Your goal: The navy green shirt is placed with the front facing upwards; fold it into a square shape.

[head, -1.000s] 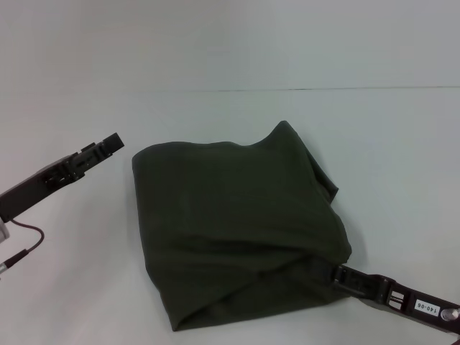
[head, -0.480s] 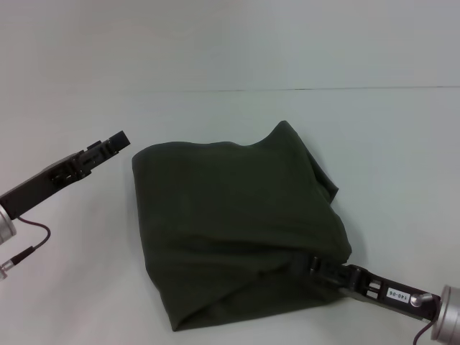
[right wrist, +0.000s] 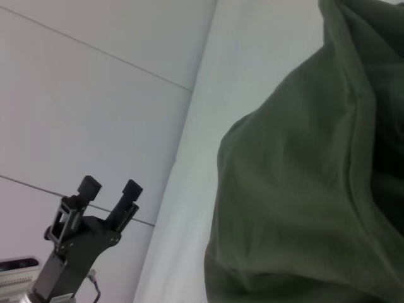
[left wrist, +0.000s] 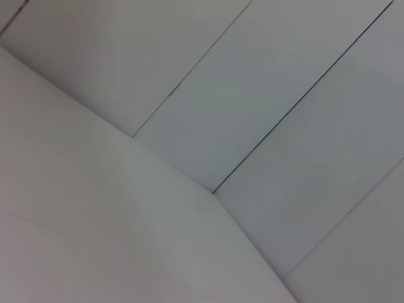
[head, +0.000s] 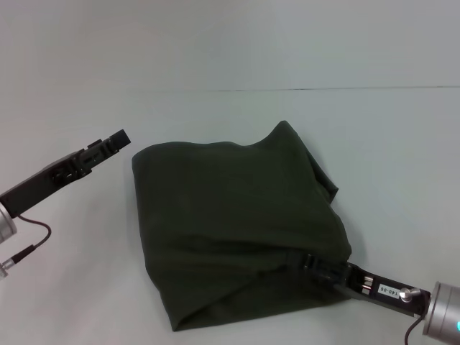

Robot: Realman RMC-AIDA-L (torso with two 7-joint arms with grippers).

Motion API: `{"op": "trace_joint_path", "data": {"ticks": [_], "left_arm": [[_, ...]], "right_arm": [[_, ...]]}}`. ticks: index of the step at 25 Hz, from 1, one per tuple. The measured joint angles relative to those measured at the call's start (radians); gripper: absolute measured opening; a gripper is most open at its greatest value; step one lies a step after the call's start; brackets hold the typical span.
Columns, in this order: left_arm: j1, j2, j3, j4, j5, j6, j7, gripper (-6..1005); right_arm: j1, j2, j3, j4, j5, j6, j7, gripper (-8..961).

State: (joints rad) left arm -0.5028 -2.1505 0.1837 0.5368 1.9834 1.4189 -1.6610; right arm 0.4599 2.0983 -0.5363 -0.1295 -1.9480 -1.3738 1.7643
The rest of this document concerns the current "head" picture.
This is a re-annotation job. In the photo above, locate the dark left wrist cable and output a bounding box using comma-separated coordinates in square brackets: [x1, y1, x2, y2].
[0, 213, 52, 282]

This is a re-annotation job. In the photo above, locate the dark green FREE! t-shirt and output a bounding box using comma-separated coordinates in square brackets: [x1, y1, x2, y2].
[131, 120, 353, 332]

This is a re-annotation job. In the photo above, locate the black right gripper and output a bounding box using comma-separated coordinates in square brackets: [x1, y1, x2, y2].
[285, 251, 431, 319]

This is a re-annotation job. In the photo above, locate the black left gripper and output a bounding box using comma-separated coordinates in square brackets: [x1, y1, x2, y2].
[0, 128, 132, 219]

